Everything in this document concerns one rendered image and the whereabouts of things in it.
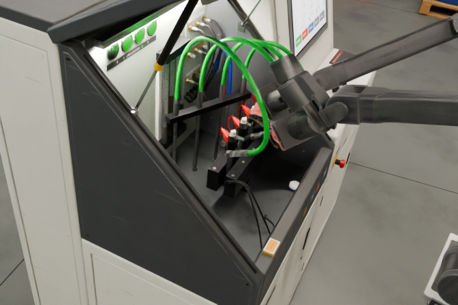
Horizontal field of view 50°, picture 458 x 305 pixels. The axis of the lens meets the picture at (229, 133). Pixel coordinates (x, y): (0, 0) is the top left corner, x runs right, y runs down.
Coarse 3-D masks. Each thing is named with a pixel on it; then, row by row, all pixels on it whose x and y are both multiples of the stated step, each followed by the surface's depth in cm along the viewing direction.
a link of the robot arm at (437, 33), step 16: (416, 32) 123; (432, 32) 122; (448, 32) 121; (384, 48) 124; (400, 48) 123; (416, 48) 123; (336, 64) 124; (352, 64) 124; (368, 64) 124; (384, 64) 124; (336, 80) 124
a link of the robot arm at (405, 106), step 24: (336, 96) 92; (360, 96) 90; (384, 96) 89; (408, 96) 87; (432, 96) 85; (456, 96) 84; (360, 120) 92; (384, 120) 90; (408, 120) 88; (432, 120) 86; (456, 120) 84
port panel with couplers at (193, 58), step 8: (200, 8) 164; (192, 16) 161; (200, 16) 166; (192, 24) 163; (200, 24) 164; (192, 32) 165; (200, 32) 170; (192, 48) 169; (200, 48) 175; (192, 56) 166; (200, 56) 177; (192, 64) 173; (200, 64) 179; (192, 72) 175; (200, 72) 179; (192, 80) 172
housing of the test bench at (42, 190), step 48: (0, 0) 117; (48, 0) 120; (96, 0) 122; (0, 48) 123; (48, 48) 115; (0, 96) 133; (48, 96) 124; (0, 144) 145; (48, 144) 135; (48, 192) 147; (48, 240) 162; (48, 288) 180
